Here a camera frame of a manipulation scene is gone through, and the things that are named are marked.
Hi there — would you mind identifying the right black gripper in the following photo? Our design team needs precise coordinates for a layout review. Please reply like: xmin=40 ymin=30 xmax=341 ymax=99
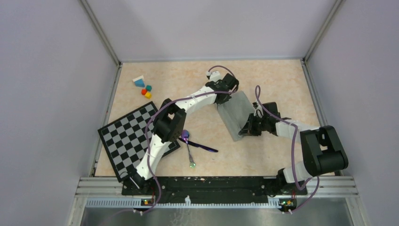
xmin=239 ymin=113 xmax=269 ymax=137

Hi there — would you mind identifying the grey cloth napkin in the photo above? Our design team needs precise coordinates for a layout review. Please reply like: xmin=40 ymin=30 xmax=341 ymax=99
xmin=216 ymin=91 xmax=255 ymax=142

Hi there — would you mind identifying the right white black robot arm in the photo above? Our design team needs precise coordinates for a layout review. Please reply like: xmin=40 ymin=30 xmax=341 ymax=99
xmin=239 ymin=102 xmax=349 ymax=194

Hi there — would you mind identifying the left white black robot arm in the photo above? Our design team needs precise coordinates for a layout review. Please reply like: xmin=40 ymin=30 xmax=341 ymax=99
xmin=130 ymin=73 xmax=239 ymax=195

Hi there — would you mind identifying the iridescent purple knife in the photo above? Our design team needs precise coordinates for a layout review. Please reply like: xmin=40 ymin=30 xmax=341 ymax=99
xmin=178 ymin=138 xmax=219 ymax=153

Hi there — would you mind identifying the iridescent purple spoon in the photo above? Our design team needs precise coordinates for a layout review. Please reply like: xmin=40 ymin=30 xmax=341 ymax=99
xmin=181 ymin=129 xmax=196 ymax=169

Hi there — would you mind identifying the yellow cube block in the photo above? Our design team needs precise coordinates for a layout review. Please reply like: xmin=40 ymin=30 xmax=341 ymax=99
xmin=144 ymin=92 xmax=152 ymax=99

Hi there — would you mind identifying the blue white wedge block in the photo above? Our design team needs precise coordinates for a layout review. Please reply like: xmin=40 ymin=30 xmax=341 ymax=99
xmin=132 ymin=76 xmax=146 ymax=88

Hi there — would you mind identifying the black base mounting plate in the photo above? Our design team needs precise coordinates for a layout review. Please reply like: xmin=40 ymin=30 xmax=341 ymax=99
xmin=121 ymin=176 xmax=308 ymax=204

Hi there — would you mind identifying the black grey checkerboard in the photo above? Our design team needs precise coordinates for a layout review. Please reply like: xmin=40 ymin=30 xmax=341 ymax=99
xmin=97 ymin=101 xmax=181 ymax=183

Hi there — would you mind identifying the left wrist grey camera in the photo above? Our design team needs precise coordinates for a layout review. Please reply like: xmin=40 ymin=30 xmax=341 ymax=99
xmin=206 ymin=71 xmax=222 ymax=82

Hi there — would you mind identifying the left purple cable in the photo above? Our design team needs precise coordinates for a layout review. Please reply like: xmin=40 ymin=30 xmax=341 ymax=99
xmin=99 ymin=65 xmax=239 ymax=219

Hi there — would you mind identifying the right aluminium corner post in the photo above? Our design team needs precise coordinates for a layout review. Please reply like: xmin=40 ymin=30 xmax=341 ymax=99
xmin=303 ymin=0 xmax=345 ymax=65

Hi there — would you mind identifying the aluminium corner post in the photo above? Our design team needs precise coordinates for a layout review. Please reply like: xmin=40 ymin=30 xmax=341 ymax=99
xmin=303 ymin=0 xmax=345 ymax=65
xmin=78 ymin=0 xmax=121 ymax=66

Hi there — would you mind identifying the left aluminium corner post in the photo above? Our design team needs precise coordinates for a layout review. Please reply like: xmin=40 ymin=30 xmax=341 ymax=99
xmin=78 ymin=0 xmax=121 ymax=66

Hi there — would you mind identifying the aluminium front frame rail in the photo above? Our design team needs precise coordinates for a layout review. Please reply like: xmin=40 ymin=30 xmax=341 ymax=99
xmin=75 ymin=176 xmax=359 ymax=209

